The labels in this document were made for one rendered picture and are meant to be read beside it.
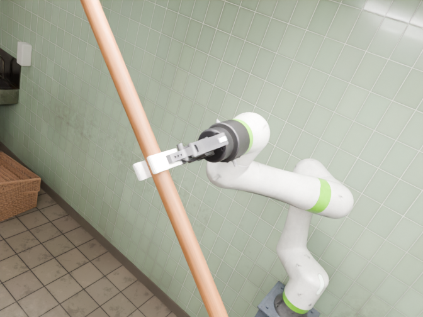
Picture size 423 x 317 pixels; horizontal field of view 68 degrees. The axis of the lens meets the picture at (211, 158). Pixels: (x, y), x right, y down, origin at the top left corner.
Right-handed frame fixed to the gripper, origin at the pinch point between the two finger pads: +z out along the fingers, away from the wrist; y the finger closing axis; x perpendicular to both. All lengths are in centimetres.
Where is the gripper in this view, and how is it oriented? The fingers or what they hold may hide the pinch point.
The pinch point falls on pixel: (158, 164)
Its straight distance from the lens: 54.4
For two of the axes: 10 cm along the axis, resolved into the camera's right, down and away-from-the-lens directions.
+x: -3.9, -9.2, 0.1
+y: -7.4, 3.2, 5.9
